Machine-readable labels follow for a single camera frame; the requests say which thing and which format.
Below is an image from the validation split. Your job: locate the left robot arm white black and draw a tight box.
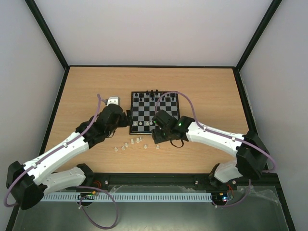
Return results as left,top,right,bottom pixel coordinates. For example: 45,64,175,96
6,103,131,210

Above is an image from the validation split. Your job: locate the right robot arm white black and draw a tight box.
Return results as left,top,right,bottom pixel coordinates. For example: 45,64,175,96
152,110,269,189

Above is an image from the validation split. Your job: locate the black white chess board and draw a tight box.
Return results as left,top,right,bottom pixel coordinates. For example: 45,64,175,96
129,90,180,135

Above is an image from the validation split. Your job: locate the metal sheet front panel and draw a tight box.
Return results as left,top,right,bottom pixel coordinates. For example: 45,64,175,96
13,186,288,231

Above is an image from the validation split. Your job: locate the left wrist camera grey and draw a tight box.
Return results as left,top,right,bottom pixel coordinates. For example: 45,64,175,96
106,96,120,106

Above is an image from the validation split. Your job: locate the white slotted cable duct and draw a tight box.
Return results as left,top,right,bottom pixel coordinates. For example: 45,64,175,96
42,192,212,203

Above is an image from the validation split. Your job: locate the black aluminium frame rail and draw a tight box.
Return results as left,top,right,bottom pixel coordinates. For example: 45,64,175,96
92,172,280,192

